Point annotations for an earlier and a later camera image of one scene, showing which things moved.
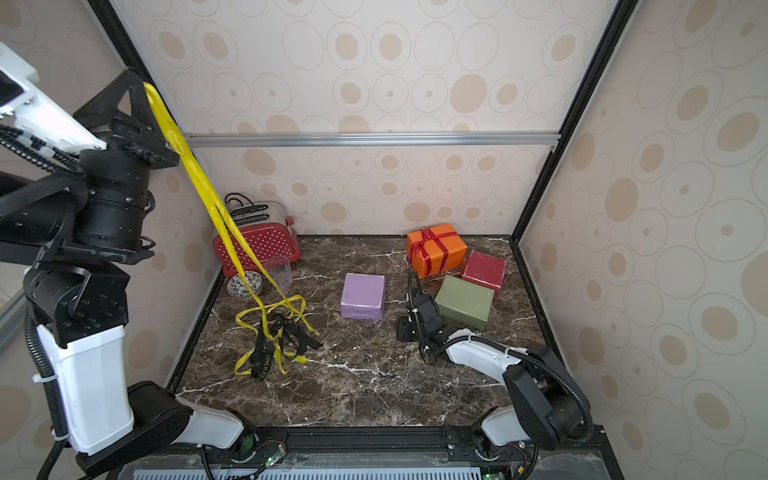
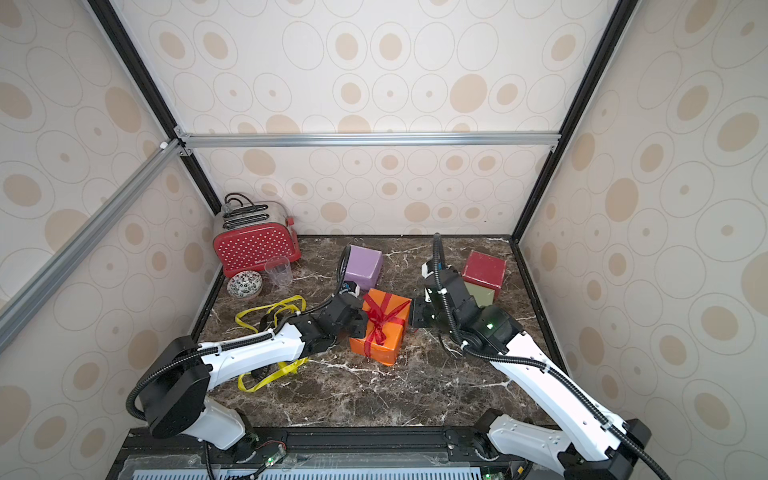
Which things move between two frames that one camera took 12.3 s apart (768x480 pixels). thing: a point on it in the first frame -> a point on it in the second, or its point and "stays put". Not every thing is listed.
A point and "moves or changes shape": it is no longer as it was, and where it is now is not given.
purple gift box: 363,296 moves or changes shape
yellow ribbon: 230,224 -> 288,370
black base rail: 368,453 stays put
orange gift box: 436,251 -> 386,317
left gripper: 143,129 -> 363,322
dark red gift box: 485,270 stays put
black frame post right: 613,33 stays put
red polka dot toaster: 269,230 stays put
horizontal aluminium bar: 371,140 stays put
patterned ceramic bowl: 237,288 stays put
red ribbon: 420,245 -> 380,317
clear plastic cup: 279,269 stays put
